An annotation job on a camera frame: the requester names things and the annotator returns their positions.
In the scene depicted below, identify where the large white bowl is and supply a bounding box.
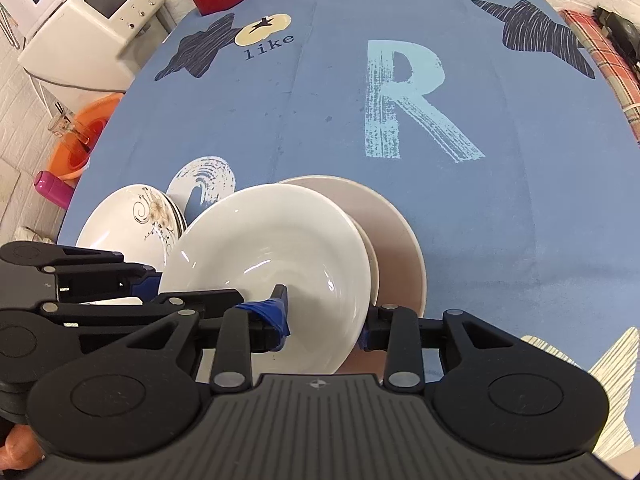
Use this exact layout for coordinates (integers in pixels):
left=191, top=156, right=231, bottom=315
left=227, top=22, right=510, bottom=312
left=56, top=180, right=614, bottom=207
left=160, top=183, right=371, bottom=374

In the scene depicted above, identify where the white floral plate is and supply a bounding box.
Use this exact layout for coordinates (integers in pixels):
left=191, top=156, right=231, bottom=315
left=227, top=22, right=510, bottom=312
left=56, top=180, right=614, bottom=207
left=75, top=183, right=189, bottom=306

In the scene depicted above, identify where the beige large plate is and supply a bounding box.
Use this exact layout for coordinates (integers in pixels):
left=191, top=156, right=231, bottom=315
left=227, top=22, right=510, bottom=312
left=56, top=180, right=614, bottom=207
left=278, top=174, right=428, bottom=376

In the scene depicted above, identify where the black bag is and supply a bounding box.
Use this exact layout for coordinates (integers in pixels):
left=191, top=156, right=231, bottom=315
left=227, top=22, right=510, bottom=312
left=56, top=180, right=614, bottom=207
left=593, top=6, right=640, bottom=75

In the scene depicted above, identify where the pink cup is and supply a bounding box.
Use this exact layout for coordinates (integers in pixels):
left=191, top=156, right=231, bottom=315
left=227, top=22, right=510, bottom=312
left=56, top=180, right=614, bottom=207
left=34, top=170, right=75, bottom=210

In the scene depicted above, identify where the orange plastic basin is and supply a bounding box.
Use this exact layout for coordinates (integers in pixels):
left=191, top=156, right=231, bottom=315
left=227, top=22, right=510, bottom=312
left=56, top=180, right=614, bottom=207
left=47, top=93, right=124, bottom=186

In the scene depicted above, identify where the white countertop appliance with screen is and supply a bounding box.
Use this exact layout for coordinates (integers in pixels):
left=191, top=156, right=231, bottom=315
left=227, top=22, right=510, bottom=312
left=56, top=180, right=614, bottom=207
left=18, top=0, right=167, bottom=93

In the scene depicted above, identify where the red plaid cloth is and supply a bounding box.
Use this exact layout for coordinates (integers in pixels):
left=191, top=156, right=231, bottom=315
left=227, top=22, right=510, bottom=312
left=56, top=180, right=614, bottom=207
left=560, top=10, right=640, bottom=143

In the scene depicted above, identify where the left hand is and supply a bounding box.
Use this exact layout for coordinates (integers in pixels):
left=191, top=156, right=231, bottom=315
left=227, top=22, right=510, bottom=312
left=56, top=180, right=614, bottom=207
left=0, top=425, right=44, bottom=471

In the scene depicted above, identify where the blue printed tablecloth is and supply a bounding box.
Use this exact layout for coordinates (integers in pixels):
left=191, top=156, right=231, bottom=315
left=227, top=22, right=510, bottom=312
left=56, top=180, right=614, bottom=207
left=56, top=0, right=640, bottom=461

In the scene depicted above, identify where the glass pitcher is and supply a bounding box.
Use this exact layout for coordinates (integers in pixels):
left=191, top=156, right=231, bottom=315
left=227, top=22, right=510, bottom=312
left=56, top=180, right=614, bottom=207
left=48, top=102, right=91, bottom=154

